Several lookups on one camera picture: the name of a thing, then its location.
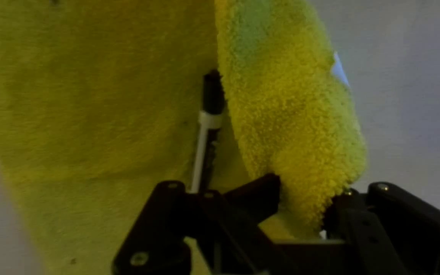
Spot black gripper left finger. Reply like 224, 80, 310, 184
111, 173, 284, 275

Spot yellow microfibre towel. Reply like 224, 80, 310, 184
0, 0, 369, 275

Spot black and white marker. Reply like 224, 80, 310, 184
187, 69, 226, 196

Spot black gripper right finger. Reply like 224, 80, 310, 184
322, 181, 440, 275

